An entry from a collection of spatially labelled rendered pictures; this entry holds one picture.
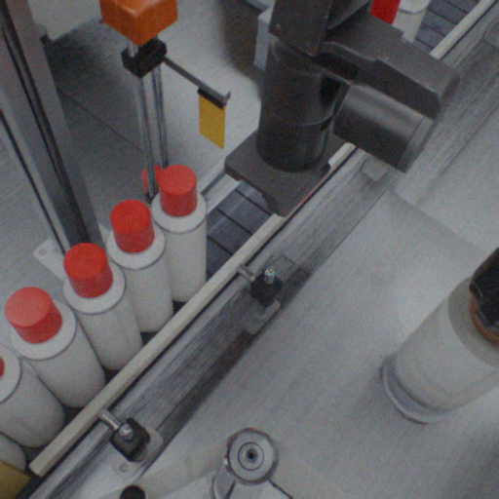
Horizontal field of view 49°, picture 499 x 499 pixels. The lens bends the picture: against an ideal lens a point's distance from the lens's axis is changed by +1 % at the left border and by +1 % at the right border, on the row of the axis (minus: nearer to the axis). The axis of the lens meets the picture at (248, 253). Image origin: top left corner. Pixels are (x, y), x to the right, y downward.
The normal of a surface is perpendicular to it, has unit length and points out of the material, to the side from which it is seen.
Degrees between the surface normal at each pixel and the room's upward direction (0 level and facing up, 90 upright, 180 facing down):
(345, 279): 0
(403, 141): 68
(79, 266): 2
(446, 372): 92
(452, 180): 0
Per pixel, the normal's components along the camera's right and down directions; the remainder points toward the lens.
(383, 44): 0.18, -0.61
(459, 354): -0.80, 0.49
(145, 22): 0.77, 0.58
